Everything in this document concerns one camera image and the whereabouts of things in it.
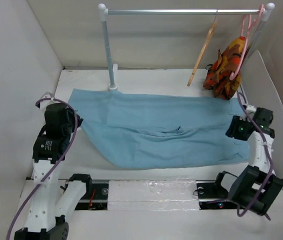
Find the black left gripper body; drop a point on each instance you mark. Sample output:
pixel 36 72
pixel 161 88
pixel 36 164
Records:
pixel 70 125

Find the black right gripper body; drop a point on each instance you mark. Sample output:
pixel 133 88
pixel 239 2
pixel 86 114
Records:
pixel 237 127

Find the light blue trousers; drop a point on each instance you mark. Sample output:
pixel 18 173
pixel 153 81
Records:
pixel 146 131

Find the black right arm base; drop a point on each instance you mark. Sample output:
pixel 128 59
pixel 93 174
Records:
pixel 212 197

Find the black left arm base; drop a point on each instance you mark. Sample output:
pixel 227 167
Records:
pixel 84 195

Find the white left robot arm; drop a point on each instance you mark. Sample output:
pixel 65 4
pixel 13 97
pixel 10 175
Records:
pixel 48 214

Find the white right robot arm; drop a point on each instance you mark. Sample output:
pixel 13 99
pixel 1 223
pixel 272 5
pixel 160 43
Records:
pixel 257 187

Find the wooden clothes hanger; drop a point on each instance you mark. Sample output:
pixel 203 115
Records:
pixel 203 49

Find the pink plastic clothes hanger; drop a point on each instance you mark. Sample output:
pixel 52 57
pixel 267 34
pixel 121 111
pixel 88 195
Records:
pixel 250 25

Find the orange camouflage garment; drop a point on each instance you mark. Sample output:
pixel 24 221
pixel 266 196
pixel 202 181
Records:
pixel 218 75

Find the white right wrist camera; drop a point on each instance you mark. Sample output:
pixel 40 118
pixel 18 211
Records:
pixel 250 109

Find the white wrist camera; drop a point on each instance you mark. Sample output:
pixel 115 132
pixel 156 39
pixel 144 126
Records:
pixel 250 109
pixel 45 100

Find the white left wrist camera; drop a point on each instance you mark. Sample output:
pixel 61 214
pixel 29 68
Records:
pixel 45 100

